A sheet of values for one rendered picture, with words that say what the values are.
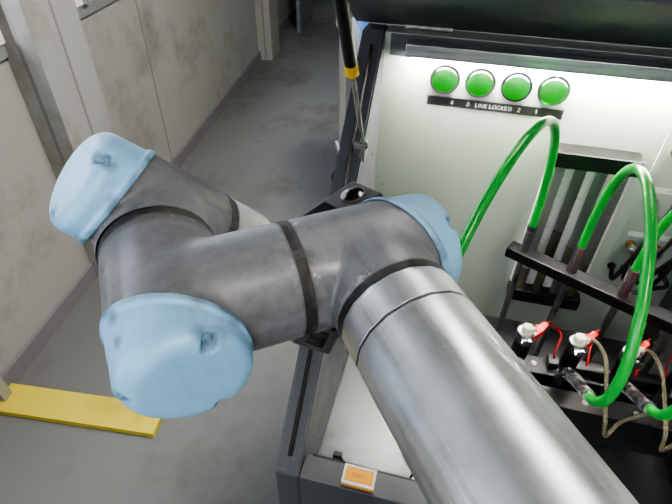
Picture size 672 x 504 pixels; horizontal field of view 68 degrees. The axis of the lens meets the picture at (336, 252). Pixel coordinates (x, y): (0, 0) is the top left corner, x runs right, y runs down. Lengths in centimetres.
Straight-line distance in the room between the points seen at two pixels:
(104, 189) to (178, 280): 9
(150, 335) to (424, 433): 14
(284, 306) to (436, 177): 77
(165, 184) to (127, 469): 173
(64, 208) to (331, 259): 17
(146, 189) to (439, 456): 24
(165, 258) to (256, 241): 5
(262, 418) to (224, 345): 176
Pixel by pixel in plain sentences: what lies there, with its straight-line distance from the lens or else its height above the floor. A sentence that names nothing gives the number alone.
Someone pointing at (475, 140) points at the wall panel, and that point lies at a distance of 98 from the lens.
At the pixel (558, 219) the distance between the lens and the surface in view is 104.
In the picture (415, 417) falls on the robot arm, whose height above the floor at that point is 151.
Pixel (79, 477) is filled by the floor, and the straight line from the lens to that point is 208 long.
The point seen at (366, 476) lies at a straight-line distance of 83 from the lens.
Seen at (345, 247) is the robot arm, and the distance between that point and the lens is 29.
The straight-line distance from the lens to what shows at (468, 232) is 62.
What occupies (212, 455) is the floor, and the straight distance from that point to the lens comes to 197.
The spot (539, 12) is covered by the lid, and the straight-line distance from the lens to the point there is 83.
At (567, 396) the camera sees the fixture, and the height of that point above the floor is 98.
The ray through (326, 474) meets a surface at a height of 95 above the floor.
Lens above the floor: 171
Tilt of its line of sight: 40 degrees down
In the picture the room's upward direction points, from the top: 1 degrees clockwise
